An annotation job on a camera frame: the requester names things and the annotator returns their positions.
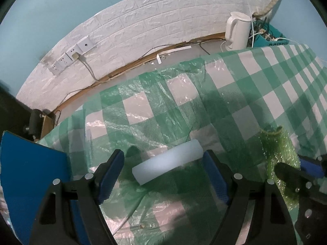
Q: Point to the white flat strip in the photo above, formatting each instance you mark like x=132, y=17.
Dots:
x=173, y=51

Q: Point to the dark hanging cloth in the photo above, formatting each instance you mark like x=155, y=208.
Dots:
x=10, y=107

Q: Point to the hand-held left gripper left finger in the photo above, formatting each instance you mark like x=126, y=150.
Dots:
x=112, y=176

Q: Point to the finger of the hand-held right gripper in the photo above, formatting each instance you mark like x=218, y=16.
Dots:
x=310, y=167
x=286, y=172

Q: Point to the teal basket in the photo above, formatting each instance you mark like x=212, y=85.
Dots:
x=277, y=37

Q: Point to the green bubble wrap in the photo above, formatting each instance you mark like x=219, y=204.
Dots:
x=278, y=148

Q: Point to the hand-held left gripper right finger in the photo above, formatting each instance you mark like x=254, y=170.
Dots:
x=216, y=179

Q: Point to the cardboard box with blue edges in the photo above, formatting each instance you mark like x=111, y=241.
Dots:
x=33, y=183

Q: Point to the black cylinder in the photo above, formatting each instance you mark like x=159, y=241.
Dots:
x=34, y=122

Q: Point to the white electric kettle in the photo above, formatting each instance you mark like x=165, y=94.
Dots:
x=237, y=29

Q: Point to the green checked plastic tablecloth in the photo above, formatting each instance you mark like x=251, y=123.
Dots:
x=230, y=86

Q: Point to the white foam tube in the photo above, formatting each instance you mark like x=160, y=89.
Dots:
x=166, y=162

